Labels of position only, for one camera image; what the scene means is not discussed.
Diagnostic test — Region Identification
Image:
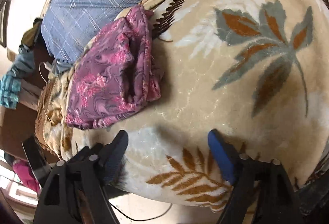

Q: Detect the olive green cloth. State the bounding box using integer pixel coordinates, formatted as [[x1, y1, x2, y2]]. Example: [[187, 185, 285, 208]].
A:
[[21, 18, 42, 47]]

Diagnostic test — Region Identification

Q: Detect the purple floral garment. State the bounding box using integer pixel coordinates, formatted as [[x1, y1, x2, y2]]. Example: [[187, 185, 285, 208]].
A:
[[65, 5, 163, 129]]

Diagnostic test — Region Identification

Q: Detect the magenta pink cloth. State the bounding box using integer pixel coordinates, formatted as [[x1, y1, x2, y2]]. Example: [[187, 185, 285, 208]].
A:
[[12, 159, 40, 193]]

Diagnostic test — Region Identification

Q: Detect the white charger cable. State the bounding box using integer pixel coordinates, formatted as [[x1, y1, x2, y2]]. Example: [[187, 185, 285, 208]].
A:
[[38, 60, 56, 84]]

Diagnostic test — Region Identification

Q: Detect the framed wall painting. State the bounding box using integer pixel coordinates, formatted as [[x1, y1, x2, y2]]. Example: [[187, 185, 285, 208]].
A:
[[0, 0, 11, 48]]

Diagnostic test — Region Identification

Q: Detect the teal plaid hanging cloth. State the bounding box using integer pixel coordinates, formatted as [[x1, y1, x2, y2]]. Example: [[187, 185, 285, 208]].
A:
[[1, 44, 35, 109]]

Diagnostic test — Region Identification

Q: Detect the black floor cable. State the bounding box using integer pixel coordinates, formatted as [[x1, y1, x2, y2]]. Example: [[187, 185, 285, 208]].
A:
[[109, 201, 174, 222]]

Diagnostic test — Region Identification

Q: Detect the brown wooden bedside furniture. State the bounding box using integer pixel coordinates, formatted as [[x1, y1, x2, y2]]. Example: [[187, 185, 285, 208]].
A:
[[1, 44, 53, 159]]

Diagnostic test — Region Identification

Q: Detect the beige leaf-pattern fleece blanket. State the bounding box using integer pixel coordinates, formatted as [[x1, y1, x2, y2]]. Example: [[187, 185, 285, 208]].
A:
[[35, 0, 328, 213]]

